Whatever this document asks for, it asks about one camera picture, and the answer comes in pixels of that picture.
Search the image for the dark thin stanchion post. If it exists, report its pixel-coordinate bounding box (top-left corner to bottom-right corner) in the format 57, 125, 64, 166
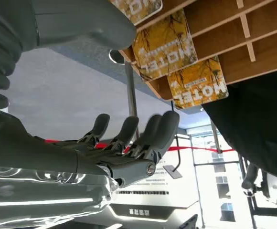
210, 120, 222, 155

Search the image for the grey metal frame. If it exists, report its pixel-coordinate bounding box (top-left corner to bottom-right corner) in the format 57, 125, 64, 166
190, 133, 241, 229

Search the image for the red barrier belt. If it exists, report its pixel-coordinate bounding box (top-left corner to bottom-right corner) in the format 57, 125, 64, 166
44, 138, 109, 150

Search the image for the silver stanchion post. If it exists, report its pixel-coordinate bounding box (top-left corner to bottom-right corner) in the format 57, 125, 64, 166
108, 49, 140, 141

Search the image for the wooden slotted card holder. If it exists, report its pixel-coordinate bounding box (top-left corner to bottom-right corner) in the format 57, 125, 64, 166
119, 0, 277, 102

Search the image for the thin black stand with plate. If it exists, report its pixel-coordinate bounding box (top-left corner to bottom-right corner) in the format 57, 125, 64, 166
163, 100, 184, 180

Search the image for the person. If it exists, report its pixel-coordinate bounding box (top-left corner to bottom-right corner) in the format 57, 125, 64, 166
201, 68, 277, 187

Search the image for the dark sign with white letters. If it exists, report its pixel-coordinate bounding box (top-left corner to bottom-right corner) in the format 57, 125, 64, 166
108, 203, 176, 224

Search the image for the black office chair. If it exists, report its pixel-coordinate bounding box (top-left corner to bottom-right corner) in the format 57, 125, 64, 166
238, 153, 277, 229

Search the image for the yellow hotel card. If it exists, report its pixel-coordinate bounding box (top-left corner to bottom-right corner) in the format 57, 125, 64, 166
167, 56, 229, 110
132, 9, 198, 83
110, 0, 163, 27

